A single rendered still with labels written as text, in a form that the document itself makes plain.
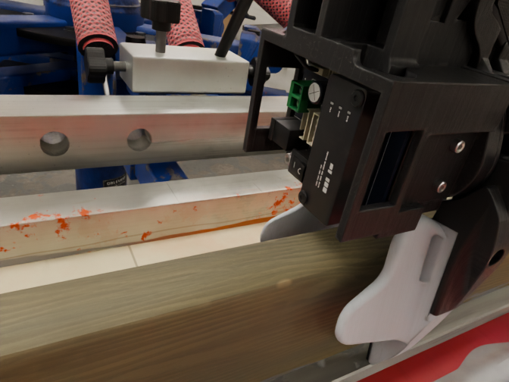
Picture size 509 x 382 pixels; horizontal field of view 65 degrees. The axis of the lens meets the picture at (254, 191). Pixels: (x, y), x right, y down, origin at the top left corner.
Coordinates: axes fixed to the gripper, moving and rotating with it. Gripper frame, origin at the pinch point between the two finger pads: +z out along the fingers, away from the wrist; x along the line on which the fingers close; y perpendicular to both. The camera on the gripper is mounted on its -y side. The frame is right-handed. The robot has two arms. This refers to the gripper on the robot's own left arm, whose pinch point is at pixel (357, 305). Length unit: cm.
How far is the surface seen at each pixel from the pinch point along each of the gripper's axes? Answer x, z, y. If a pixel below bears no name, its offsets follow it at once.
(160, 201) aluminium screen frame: -15.9, 1.8, 6.7
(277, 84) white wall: -311, 78, -200
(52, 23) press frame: -77, -1, 9
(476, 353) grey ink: 3.2, 5.2, -10.4
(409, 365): 2.0, 5.3, -4.8
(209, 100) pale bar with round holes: -25.6, -3.3, -1.0
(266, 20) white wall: -352, 27, -200
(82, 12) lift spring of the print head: -47.9, -7.2, 7.7
